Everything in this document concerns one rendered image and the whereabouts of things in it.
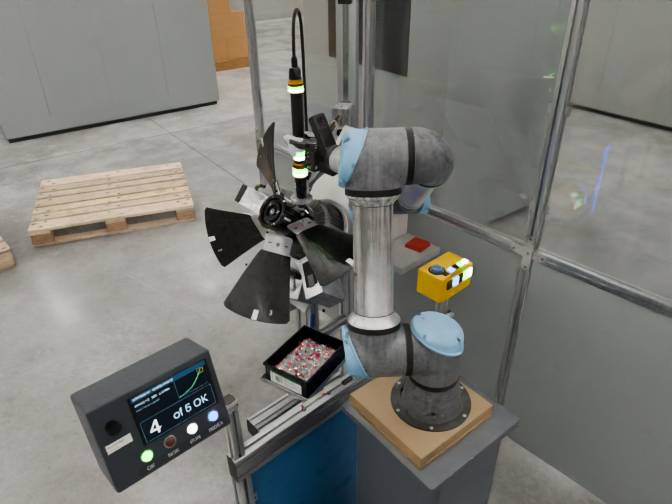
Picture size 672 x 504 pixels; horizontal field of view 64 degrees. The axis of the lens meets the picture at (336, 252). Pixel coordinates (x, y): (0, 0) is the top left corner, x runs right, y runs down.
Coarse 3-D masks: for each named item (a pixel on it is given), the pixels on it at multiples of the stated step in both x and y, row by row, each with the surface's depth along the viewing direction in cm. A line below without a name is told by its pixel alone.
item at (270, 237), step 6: (270, 234) 178; (276, 234) 179; (270, 240) 178; (276, 240) 179; (282, 240) 179; (288, 240) 180; (264, 246) 177; (270, 246) 178; (276, 246) 178; (282, 246) 179; (288, 246) 179; (276, 252) 178; (282, 252) 179; (288, 252) 179
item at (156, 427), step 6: (156, 414) 107; (162, 414) 108; (144, 420) 105; (150, 420) 106; (156, 420) 107; (162, 420) 108; (144, 426) 106; (150, 426) 106; (156, 426) 107; (162, 426) 108; (144, 432) 106; (150, 432) 107; (156, 432) 107; (162, 432) 108; (150, 438) 107
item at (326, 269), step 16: (320, 224) 175; (304, 240) 167; (320, 240) 167; (336, 240) 167; (352, 240) 166; (320, 256) 162; (336, 256) 161; (352, 256) 160; (320, 272) 159; (336, 272) 158
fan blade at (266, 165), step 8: (272, 128) 188; (264, 136) 194; (272, 136) 186; (264, 144) 194; (272, 144) 186; (264, 152) 194; (272, 152) 185; (264, 160) 195; (272, 160) 185; (264, 168) 197; (272, 168) 185; (264, 176) 199; (272, 176) 185; (272, 184) 189
